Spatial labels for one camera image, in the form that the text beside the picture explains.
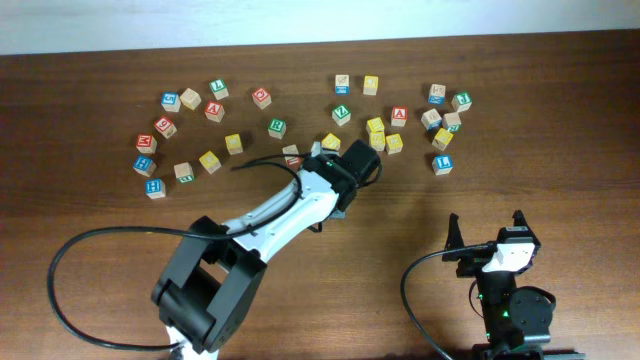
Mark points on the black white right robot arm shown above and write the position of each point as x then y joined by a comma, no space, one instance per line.
516,319

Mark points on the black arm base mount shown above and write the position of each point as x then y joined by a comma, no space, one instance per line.
483,352

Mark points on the blue H block lower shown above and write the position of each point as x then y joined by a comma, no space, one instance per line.
155,188

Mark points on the yellow top block back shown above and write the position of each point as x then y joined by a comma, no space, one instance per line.
370,85

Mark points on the red 6 number block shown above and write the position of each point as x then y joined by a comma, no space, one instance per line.
165,127

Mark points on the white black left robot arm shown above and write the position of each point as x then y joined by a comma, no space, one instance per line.
210,282

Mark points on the green J letter block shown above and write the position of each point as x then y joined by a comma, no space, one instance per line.
461,101

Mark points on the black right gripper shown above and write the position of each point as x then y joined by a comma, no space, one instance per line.
474,261

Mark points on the wooden block red side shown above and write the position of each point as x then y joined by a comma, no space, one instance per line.
291,155

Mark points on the red a block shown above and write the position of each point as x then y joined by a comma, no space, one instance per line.
214,111
399,116

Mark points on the plain wooden block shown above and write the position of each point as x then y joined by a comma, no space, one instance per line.
190,98

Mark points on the yellow block upper cluster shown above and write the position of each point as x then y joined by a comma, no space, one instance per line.
375,125

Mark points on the blue L letter block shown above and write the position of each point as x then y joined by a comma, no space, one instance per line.
442,164

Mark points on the red A block left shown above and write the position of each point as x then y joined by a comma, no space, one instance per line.
214,111

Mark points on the yellow block cluster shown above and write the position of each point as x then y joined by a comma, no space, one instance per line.
375,125
442,139
377,140
394,144

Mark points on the yellow block centre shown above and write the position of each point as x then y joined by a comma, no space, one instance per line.
331,142

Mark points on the green L letter block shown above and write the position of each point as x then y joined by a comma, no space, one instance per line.
219,89

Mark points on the red M letter block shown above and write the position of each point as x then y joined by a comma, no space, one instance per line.
146,144

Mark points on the green Z letter block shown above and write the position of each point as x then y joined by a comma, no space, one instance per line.
341,115

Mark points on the yellow block left middle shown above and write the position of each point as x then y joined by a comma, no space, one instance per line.
234,144

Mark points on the wooden block green R side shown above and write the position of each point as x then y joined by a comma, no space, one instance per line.
451,122

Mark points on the blue X side block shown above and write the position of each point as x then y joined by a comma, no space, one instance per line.
437,94

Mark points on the red C letter block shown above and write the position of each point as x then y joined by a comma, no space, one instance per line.
262,98

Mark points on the wooden block blue side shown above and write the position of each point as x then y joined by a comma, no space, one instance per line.
342,84
431,119

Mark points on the blue h block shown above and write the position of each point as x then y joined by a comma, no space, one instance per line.
155,188
144,166

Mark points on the wooden block green side left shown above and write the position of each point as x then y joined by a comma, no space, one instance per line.
184,172

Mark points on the red A block right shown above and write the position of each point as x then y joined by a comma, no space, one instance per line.
399,116

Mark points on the wooden block blue side right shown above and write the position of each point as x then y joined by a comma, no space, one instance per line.
431,119

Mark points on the yellow block lower left cluster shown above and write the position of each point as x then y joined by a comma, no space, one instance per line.
377,140

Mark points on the green R letter block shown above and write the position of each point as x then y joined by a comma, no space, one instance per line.
277,128

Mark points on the yellow block lower right cluster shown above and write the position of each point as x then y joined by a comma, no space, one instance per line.
394,144

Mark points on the blue H block upper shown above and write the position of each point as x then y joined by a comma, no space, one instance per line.
144,166

